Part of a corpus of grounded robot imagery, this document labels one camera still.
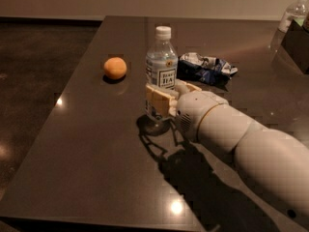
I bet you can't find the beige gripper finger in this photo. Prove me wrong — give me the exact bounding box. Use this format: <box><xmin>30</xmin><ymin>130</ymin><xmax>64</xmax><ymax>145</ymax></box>
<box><xmin>146</xmin><ymin>83</ymin><xmax>180</xmax><ymax>118</ymax></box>
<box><xmin>175</xmin><ymin>79</ymin><xmax>201</xmax><ymax>95</ymax></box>

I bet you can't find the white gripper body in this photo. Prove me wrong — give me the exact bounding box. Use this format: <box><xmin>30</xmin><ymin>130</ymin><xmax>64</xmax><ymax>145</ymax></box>
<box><xmin>175</xmin><ymin>91</ymin><xmax>229</xmax><ymax>142</ymax></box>

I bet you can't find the blue label plastic bottle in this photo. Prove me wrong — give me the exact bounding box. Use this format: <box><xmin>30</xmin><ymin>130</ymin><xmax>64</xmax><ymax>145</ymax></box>
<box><xmin>146</xmin><ymin>26</ymin><xmax>178</xmax><ymax>122</ymax></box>

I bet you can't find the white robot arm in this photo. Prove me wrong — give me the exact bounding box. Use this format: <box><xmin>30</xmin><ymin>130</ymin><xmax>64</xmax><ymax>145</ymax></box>
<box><xmin>146</xmin><ymin>80</ymin><xmax>309</xmax><ymax>227</ymax></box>

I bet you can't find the clear bottle in background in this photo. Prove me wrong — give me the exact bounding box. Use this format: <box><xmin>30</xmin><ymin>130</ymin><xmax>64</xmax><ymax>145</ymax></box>
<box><xmin>278</xmin><ymin>0</ymin><xmax>308</xmax><ymax>33</ymax></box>

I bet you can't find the crumpled blue white bag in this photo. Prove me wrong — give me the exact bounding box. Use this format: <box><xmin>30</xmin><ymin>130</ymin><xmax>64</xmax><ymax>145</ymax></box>
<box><xmin>177</xmin><ymin>52</ymin><xmax>238</xmax><ymax>85</ymax></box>

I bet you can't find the orange fruit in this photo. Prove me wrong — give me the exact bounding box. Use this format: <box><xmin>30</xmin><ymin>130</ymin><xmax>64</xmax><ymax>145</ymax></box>
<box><xmin>103</xmin><ymin>57</ymin><xmax>127</xmax><ymax>80</ymax></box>

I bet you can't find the dark box on table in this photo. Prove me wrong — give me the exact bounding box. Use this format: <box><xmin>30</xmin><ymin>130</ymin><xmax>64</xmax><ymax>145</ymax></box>
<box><xmin>281</xmin><ymin>20</ymin><xmax>309</xmax><ymax>74</ymax></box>

